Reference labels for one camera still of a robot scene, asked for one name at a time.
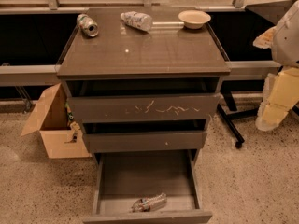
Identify white labelled plastic bottle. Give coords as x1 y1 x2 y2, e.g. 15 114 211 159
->
121 11 152 32

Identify grey middle drawer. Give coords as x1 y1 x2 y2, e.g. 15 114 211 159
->
83 119 206 153

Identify beige paper bowl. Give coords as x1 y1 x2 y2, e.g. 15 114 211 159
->
178 10 211 30

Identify grey bottom drawer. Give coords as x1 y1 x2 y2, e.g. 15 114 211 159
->
82 150 212 224

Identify crushed soda can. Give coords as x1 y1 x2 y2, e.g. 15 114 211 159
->
77 14 98 37

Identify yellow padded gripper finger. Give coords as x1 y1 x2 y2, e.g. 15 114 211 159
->
253 27 276 49
255 67 299 132

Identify grey top drawer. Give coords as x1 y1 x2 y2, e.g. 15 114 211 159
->
68 93 220 123

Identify items inside cardboard box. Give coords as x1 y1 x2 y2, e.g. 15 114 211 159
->
64 102 80 143

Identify open cardboard box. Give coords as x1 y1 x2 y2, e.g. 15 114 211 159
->
21 84 90 159

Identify grey drawer cabinet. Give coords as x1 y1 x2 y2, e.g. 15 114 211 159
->
56 6 232 166

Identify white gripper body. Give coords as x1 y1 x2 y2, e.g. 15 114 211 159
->
271 1 299 67

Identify black rolling stand table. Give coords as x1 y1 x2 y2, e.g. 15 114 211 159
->
216 0 299 150

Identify grey drawer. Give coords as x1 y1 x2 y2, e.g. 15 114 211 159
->
82 150 212 224
83 119 206 153
68 93 220 123

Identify clear plastic water bottle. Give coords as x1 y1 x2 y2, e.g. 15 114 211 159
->
131 193 167 213

